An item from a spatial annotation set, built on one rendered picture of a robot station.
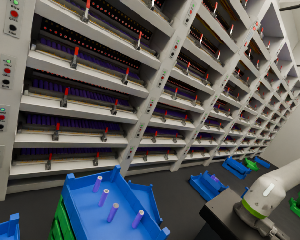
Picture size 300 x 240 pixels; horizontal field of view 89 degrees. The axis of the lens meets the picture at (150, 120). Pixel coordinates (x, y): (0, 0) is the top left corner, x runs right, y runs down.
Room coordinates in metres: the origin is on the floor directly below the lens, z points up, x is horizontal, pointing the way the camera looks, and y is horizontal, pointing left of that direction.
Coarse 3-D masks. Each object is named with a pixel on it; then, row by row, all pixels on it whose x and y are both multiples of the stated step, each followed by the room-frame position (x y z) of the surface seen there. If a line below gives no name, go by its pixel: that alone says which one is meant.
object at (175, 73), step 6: (180, 60) 1.30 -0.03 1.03; (186, 66) 1.36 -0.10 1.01; (174, 72) 1.06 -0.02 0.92; (180, 72) 1.11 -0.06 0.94; (198, 72) 1.48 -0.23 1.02; (180, 78) 1.12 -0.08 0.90; (186, 78) 1.15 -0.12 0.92; (192, 78) 1.23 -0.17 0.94; (204, 78) 1.57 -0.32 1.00; (192, 84) 1.22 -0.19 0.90; (198, 84) 1.26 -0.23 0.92; (210, 84) 1.48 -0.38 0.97; (216, 84) 1.46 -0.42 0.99; (204, 90) 1.35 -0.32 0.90; (210, 90) 1.40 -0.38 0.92
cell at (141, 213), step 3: (141, 210) 0.38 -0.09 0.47; (138, 213) 0.37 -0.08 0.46; (141, 213) 0.37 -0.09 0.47; (138, 216) 0.37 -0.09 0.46; (141, 216) 0.37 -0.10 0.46; (135, 219) 0.37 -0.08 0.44; (138, 219) 0.37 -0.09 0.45; (135, 222) 0.37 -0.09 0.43; (138, 222) 0.37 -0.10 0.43; (132, 225) 0.37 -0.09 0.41; (135, 225) 0.37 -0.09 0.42; (135, 228) 0.37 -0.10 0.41
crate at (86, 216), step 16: (96, 176) 0.46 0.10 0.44; (112, 176) 0.51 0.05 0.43; (64, 192) 0.37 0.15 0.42; (80, 192) 0.41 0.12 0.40; (96, 192) 0.44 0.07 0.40; (112, 192) 0.47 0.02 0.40; (128, 192) 0.47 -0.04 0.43; (80, 208) 0.36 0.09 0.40; (96, 208) 0.38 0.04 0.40; (128, 208) 0.43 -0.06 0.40; (144, 208) 0.41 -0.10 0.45; (80, 224) 0.28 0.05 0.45; (96, 224) 0.33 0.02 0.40; (112, 224) 0.35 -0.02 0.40; (128, 224) 0.37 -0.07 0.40; (144, 224) 0.39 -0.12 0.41
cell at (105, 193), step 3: (105, 189) 0.40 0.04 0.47; (105, 192) 0.39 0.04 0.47; (108, 192) 0.40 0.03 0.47; (102, 195) 0.39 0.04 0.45; (105, 195) 0.39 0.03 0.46; (102, 198) 0.39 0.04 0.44; (105, 198) 0.39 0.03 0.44; (99, 201) 0.39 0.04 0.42; (102, 201) 0.39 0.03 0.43; (99, 204) 0.39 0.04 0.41; (102, 204) 0.39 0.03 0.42
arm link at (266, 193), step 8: (264, 176) 0.82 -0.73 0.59; (256, 184) 0.75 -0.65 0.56; (264, 184) 0.72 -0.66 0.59; (272, 184) 0.72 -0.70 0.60; (280, 184) 0.77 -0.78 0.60; (248, 192) 0.76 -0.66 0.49; (256, 192) 0.72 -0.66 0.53; (264, 192) 0.70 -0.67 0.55; (272, 192) 0.68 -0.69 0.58; (280, 192) 0.69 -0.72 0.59; (248, 200) 0.73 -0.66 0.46; (256, 200) 0.70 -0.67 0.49; (264, 200) 0.69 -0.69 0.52; (272, 200) 0.68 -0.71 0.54; (280, 200) 0.68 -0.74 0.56; (248, 208) 0.71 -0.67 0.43; (256, 208) 0.69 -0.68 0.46; (264, 208) 0.68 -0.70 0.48; (272, 208) 0.68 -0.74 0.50; (256, 216) 0.69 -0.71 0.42; (264, 216) 0.68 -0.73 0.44
